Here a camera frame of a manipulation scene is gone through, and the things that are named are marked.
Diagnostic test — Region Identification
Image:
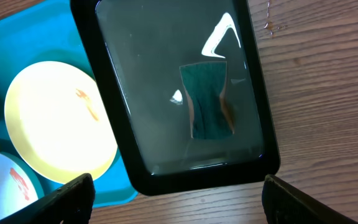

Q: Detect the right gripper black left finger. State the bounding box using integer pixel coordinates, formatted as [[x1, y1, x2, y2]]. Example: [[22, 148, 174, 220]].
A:
[[0, 173, 95, 224]]

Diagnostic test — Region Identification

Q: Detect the light blue plate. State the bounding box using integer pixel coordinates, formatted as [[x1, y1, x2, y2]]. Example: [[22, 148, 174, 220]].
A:
[[0, 152, 44, 220]]

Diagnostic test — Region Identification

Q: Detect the black water-filled tray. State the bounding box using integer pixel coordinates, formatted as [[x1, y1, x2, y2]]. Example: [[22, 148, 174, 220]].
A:
[[70, 0, 280, 196]]

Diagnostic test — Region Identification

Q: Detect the teal plastic serving tray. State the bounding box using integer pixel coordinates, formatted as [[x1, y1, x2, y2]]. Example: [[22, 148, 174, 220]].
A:
[[0, 0, 139, 208]]

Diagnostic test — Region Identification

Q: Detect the yellow plate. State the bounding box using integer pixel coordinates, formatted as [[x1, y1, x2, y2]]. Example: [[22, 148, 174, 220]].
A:
[[4, 61, 117, 184]]

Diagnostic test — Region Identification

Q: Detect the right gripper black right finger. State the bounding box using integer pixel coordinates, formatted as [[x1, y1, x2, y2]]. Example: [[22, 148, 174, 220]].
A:
[[262, 174, 358, 224]]

